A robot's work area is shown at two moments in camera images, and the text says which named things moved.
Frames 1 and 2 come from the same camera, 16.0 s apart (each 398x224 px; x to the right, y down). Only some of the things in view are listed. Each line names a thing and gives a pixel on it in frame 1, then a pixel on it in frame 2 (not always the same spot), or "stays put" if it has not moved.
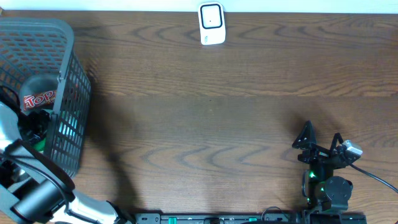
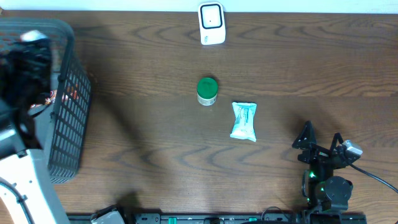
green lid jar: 40,145 to 207,90
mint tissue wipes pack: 68,123 to 244,126
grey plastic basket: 37,55 stays put
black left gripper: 41,118 to 40,51
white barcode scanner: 212,23 stays put
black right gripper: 319,153 stays put
